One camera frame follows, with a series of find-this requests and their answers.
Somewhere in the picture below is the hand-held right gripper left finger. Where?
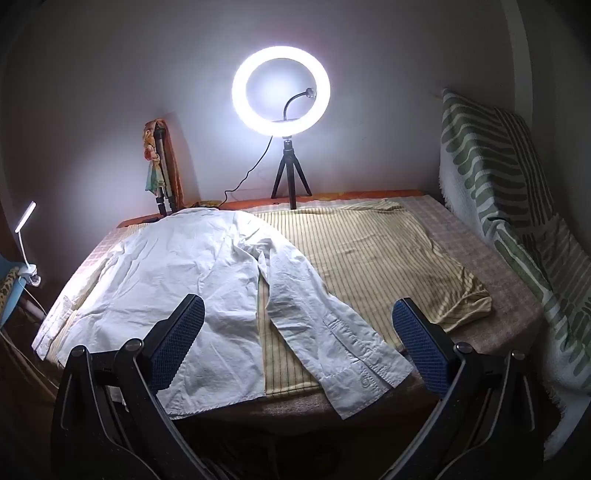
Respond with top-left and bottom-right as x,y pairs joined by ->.
51,293 -> 218,480

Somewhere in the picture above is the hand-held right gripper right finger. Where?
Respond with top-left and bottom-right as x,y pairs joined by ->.
392,298 -> 550,480

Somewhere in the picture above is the white shirt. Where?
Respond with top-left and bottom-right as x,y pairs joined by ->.
31,207 -> 414,421

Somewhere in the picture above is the pink checked tablecloth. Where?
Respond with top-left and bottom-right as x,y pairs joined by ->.
44,194 -> 543,435

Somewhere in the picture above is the blue chair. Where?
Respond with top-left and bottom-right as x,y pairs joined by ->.
0,261 -> 28,330

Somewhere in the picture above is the green patterned white blanket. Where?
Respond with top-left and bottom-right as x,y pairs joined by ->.
438,88 -> 591,457

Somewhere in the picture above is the leopard print cloth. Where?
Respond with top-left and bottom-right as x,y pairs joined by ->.
0,271 -> 18,319

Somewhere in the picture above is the folded black tripod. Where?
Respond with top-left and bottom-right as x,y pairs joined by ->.
154,121 -> 178,217

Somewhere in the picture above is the white clip-on lamp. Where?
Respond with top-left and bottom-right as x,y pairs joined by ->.
13,200 -> 44,289

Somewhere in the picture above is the colourful hanging cloth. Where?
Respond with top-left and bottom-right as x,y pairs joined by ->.
143,119 -> 184,208

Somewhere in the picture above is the small black tripod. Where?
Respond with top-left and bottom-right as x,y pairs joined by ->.
271,137 -> 312,210

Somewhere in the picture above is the black gooseneck phone holder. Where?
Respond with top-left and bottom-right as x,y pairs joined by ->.
283,87 -> 317,121

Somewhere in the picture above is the black ring light cable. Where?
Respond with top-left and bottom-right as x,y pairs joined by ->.
217,137 -> 273,209

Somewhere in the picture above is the white ring light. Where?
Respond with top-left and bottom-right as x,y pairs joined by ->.
232,45 -> 331,138

